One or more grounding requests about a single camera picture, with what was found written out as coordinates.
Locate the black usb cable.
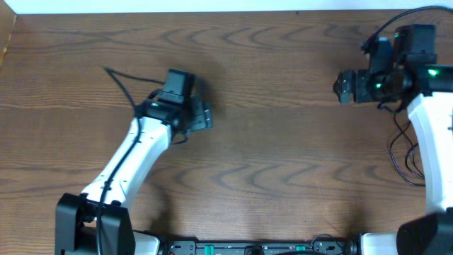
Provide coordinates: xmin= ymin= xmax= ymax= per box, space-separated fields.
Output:
xmin=389 ymin=106 xmax=426 ymax=188

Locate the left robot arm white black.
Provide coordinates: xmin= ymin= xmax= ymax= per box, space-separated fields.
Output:
xmin=55 ymin=69 xmax=212 ymax=254

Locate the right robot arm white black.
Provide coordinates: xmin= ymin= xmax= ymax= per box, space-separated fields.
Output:
xmin=333 ymin=24 xmax=452 ymax=254

